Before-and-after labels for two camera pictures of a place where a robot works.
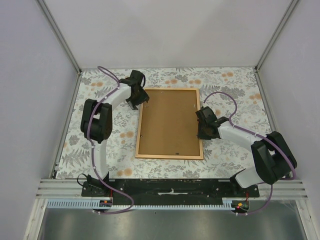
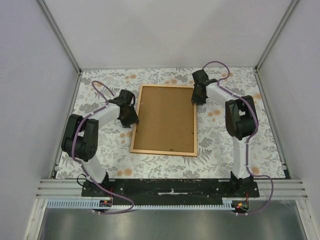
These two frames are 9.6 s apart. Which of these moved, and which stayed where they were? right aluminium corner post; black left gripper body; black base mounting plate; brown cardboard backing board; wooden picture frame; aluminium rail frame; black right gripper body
Moved: black left gripper body; black right gripper body; wooden picture frame; brown cardboard backing board
Stayed: right aluminium corner post; black base mounting plate; aluminium rail frame
